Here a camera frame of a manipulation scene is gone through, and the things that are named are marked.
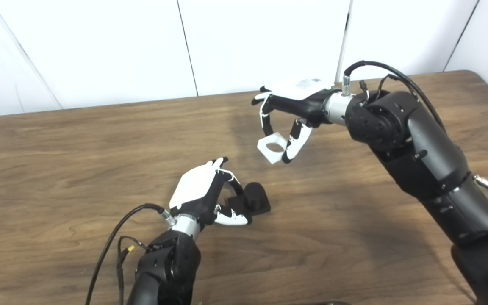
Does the white square piece with hole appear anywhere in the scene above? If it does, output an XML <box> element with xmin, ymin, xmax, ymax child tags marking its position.
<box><xmin>257</xmin><ymin>132</ymin><xmax>289</xmax><ymax>164</ymax></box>

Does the white and black right hand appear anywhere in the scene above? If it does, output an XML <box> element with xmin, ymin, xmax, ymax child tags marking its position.
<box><xmin>251</xmin><ymin>78</ymin><xmax>342</xmax><ymax>164</ymax></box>

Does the black peg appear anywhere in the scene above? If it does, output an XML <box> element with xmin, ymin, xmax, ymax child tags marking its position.
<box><xmin>227</xmin><ymin>182</ymin><xmax>271</xmax><ymax>215</ymax></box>

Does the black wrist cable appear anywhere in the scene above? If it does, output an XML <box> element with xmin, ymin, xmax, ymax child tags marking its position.
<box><xmin>85</xmin><ymin>203</ymin><xmax>173</xmax><ymax>305</ymax></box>
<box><xmin>343</xmin><ymin>61</ymin><xmax>447</xmax><ymax>132</ymax></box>

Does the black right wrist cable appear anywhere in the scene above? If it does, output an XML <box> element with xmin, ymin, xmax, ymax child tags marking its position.
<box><xmin>343</xmin><ymin>61</ymin><xmax>447</xmax><ymax>132</ymax></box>

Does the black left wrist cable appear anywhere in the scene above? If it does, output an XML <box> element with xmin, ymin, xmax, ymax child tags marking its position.
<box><xmin>85</xmin><ymin>203</ymin><xmax>173</xmax><ymax>305</ymax></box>

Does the white and black left hand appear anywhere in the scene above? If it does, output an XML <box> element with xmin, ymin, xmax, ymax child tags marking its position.
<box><xmin>169</xmin><ymin>157</ymin><xmax>253</xmax><ymax>227</ymax></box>

